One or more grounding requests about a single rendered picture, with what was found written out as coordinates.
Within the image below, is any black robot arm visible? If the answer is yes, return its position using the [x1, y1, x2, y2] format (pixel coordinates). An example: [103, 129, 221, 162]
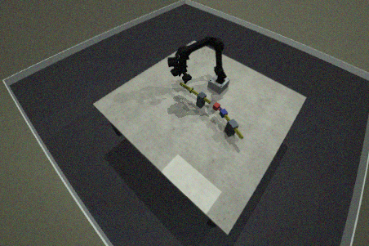
[167, 36, 227, 84]

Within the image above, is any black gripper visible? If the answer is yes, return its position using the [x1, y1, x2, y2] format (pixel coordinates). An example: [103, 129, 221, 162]
[177, 63, 192, 84]

